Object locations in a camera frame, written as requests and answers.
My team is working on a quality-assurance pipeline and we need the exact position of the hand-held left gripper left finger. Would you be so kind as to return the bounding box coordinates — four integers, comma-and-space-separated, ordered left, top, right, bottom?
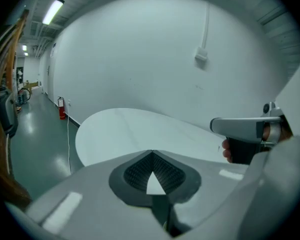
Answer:
24, 149, 171, 240

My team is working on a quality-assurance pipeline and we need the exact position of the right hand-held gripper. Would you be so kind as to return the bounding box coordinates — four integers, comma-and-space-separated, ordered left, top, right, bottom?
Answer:
209, 51, 300, 165

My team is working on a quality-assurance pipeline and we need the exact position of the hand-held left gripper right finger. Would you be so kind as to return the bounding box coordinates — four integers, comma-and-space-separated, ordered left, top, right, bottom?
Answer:
152, 149, 250, 235

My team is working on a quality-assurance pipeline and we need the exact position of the person's right hand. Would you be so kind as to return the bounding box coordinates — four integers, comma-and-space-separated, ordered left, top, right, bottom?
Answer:
221, 138, 234, 164

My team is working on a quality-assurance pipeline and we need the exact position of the red fire extinguisher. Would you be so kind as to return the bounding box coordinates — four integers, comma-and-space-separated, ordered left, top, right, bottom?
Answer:
57, 96, 67, 121

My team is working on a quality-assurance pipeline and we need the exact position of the black hard case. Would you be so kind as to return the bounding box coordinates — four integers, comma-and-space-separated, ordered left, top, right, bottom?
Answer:
0, 88, 19, 138

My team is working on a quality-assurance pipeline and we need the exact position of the brown wooden stair railing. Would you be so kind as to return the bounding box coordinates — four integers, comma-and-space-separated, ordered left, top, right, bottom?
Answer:
3, 8, 30, 92

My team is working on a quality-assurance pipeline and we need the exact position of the long ceiling light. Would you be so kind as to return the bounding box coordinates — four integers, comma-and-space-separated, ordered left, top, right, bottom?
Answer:
41, 0, 66, 26

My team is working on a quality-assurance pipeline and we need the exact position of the white floor cable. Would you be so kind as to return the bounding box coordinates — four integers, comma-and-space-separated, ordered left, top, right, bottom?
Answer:
66, 115, 73, 175

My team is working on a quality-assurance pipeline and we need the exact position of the white wall junction box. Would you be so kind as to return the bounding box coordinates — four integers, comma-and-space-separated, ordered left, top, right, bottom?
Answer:
194, 46, 209, 63

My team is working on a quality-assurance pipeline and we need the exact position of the black hose machine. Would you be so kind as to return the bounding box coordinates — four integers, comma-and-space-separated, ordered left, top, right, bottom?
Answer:
17, 87, 32, 105

